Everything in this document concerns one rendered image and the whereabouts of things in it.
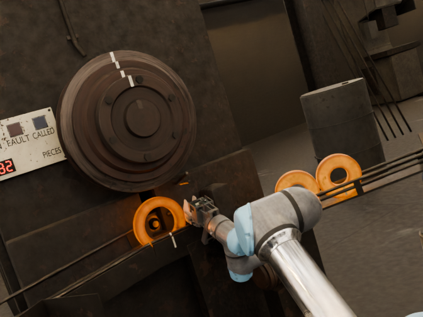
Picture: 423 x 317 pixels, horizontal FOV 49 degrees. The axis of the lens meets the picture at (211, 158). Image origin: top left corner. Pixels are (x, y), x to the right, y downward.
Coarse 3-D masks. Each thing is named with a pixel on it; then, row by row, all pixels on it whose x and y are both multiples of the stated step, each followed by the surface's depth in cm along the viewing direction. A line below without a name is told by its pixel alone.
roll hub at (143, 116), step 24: (120, 96) 144; (144, 96) 148; (168, 96) 151; (96, 120) 142; (120, 120) 144; (144, 120) 146; (168, 120) 152; (120, 144) 143; (144, 144) 148; (168, 144) 151
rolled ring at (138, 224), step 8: (152, 200) 158; (160, 200) 160; (168, 200) 161; (144, 208) 157; (152, 208) 158; (168, 208) 162; (176, 208) 162; (136, 216) 156; (144, 216) 157; (176, 216) 162; (184, 216) 164; (136, 224) 156; (144, 224) 157; (176, 224) 163; (184, 224) 164; (136, 232) 156; (144, 232) 157; (144, 240) 157; (152, 240) 158
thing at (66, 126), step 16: (96, 64) 148; (160, 64) 159; (80, 80) 146; (176, 80) 162; (64, 96) 143; (64, 112) 143; (192, 112) 165; (64, 128) 143; (192, 128) 165; (64, 144) 148; (192, 144) 164; (80, 160) 145; (96, 176) 147; (160, 176) 158
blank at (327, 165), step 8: (328, 160) 161; (336, 160) 161; (344, 160) 161; (352, 160) 161; (320, 168) 162; (328, 168) 162; (344, 168) 161; (352, 168) 161; (360, 168) 161; (320, 176) 162; (328, 176) 162; (352, 176) 162; (360, 176) 161; (320, 184) 163; (328, 184) 163; (336, 184) 164; (352, 184) 162; (344, 192) 163; (352, 192) 163
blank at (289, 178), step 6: (288, 174) 163; (294, 174) 163; (300, 174) 163; (306, 174) 163; (282, 180) 163; (288, 180) 163; (294, 180) 163; (300, 180) 163; (306, 180) 163; (312, 180) 163; (276, 186) 164; (282, 186) 164; (288, 186) 164; (306, 186) 163; (312, 186) 163; (318, 186) 163; (318, 192) 163
